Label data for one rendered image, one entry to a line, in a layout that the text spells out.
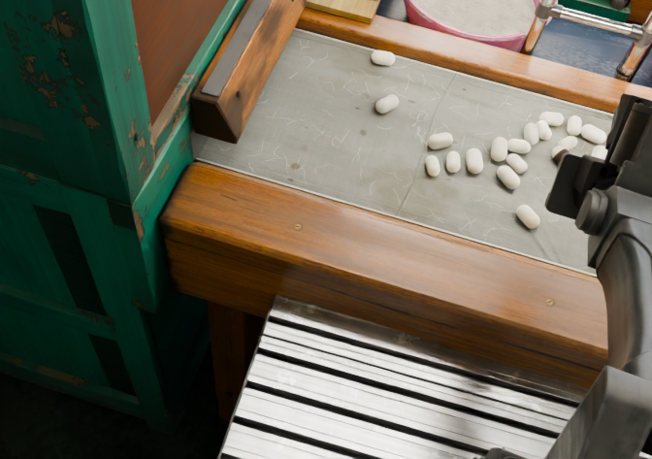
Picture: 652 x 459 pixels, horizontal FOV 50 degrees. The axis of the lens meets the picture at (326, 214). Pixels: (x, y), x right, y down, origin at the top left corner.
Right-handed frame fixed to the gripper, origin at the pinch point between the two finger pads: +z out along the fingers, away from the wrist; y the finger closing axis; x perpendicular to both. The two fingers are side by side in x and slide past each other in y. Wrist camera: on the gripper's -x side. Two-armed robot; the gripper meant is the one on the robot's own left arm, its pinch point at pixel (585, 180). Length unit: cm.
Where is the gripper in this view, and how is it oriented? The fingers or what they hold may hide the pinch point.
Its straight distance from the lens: 88.5
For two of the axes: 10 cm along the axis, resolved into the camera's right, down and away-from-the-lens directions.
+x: -2.5, 9.3, 2.5
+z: 1.6, -2.2, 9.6
